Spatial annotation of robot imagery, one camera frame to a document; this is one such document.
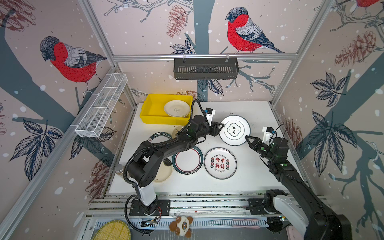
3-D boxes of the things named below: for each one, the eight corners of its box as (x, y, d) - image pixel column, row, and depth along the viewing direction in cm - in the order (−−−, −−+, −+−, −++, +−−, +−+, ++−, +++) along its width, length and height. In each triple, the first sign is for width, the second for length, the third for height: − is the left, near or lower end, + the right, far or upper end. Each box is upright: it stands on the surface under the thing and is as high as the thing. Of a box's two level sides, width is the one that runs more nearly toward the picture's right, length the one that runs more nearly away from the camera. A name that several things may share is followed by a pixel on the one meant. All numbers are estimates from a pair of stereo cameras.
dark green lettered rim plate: (148, 143, 100) (147, 141, 98) (150, 134, 104) (149, 132, 103) (171, 143, 100) (170, 141, 98) (172, 134, 104) (171, 132, 103)
